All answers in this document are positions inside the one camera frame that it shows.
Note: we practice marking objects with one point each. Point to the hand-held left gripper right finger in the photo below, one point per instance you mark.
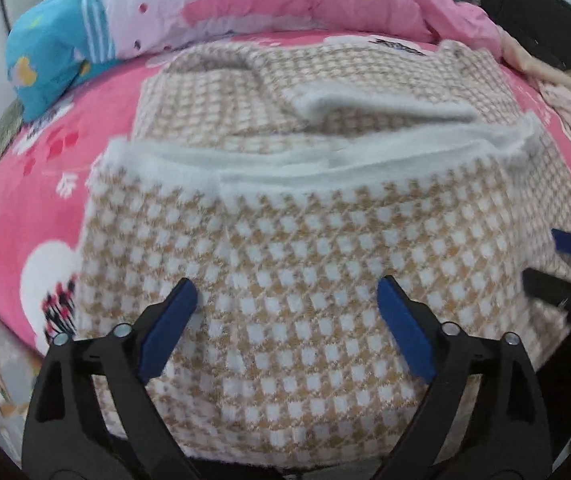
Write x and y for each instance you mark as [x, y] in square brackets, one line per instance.
[405, 330]

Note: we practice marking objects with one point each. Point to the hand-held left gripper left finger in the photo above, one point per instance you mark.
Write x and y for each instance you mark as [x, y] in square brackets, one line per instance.
[170, 327]

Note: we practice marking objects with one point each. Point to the beige houndstooth coat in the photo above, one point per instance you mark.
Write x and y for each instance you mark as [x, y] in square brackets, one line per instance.
[315, 260]

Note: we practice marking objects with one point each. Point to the grey floral bedsheet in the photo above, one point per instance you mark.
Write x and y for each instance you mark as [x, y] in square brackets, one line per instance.
[0, 360]

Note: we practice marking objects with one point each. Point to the peach cloth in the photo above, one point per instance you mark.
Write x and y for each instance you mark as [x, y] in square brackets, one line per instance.
[525, 57]

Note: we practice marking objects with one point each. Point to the pink printed blanket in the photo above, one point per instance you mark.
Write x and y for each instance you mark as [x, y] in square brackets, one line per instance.
[65, 125]

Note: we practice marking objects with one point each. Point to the blue pillow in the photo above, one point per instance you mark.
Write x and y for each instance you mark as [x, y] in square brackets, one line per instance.
[45, 50]

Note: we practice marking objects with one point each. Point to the pink quilt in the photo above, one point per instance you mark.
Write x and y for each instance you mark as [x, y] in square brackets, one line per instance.
[265, 0]

